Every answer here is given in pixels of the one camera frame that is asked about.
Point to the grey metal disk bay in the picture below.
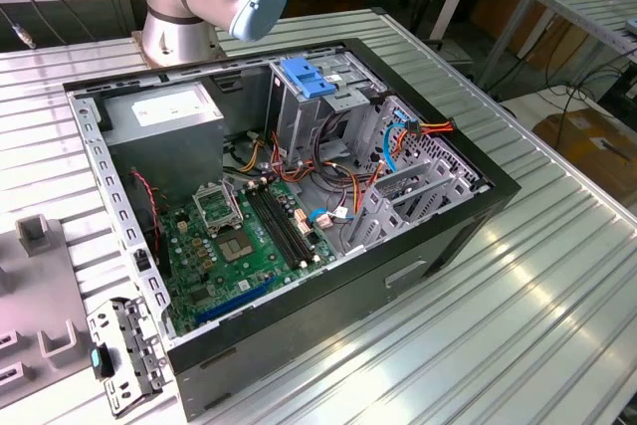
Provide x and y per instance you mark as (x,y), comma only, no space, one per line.
(383,223)

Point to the black RAM slot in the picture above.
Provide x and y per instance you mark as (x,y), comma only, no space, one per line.
(276,227)
(270,228)
(288,223)
(282,225)

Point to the grey metal drive cage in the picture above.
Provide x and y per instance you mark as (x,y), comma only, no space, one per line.
(293,116)

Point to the green motherboard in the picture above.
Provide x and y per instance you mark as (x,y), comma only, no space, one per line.
(264,271)

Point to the CPU socket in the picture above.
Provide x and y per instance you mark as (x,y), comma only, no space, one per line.
(234,246)

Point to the blue plastic drive latch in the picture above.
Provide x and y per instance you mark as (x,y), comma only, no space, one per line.
(308,79)

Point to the black PC case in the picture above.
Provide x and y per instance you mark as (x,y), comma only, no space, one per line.
(298,325)

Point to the blue expansion slot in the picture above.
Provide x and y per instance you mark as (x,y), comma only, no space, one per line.
(234,301)

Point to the grey power supply unit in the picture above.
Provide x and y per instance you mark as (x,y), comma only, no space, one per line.
(164,146)

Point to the brown cardboard box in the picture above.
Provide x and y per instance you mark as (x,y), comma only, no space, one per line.
(587,146)

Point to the black teal latch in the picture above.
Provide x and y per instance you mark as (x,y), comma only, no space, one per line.
(103,362)

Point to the grey parts rack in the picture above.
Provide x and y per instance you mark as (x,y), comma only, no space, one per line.
(45,290)

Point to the grey metal slot bracket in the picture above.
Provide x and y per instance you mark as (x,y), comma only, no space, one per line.
(144,340)

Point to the white frame slat table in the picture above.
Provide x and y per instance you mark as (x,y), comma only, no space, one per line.
(572,2)

